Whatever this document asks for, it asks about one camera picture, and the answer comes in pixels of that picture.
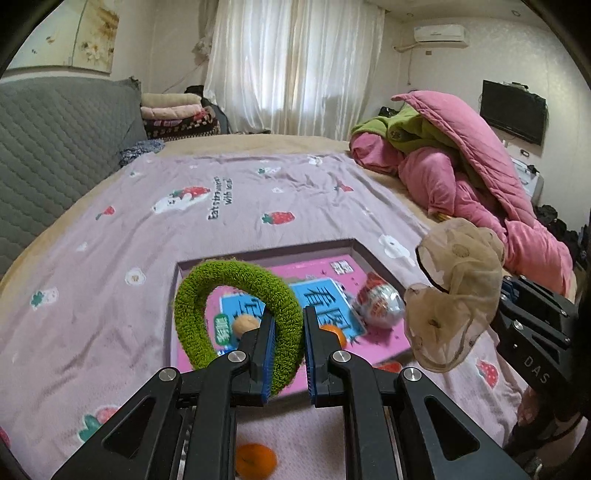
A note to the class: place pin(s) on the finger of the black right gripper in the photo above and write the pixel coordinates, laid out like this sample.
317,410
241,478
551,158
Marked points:
540,299
534,337

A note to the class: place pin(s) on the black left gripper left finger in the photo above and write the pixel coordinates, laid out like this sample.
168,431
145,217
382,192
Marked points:
181,422

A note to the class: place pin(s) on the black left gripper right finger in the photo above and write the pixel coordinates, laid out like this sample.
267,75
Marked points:
397,425

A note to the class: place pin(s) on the beige sheer scrunchie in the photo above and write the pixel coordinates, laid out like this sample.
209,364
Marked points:
463,264

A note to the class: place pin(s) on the orange tangerine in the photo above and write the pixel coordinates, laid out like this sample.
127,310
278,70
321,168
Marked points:
254,461
338,332

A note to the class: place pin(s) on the pink quilted duvet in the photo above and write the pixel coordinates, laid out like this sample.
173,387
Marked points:
478,183

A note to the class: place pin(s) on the brown walnut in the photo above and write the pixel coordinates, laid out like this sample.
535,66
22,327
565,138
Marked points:
244,323

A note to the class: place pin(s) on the pink strawberry print blanket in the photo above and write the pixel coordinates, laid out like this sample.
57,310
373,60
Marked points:
85,325

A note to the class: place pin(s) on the silver wrapped egg toy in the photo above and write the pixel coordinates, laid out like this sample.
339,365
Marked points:
379,304

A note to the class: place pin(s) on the pink blue children's book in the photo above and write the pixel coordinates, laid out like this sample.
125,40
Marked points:
329,281

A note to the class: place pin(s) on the green blanket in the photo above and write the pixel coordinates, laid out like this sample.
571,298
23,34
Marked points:
406,131

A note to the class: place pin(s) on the white air conditioner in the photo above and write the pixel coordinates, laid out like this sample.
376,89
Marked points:
444,35

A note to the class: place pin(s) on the white sheer curtain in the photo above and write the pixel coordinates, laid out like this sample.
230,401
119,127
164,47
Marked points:
294,67

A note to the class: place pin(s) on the stack of folded blankets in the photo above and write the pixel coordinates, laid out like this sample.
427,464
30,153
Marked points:
171,116

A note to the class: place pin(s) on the grey quilted headboard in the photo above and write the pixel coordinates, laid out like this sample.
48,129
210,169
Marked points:
60,137

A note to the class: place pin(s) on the black wall television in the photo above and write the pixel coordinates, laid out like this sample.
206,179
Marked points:
514,110

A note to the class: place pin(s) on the floral wall painting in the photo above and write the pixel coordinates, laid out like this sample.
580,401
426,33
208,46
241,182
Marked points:
78,33

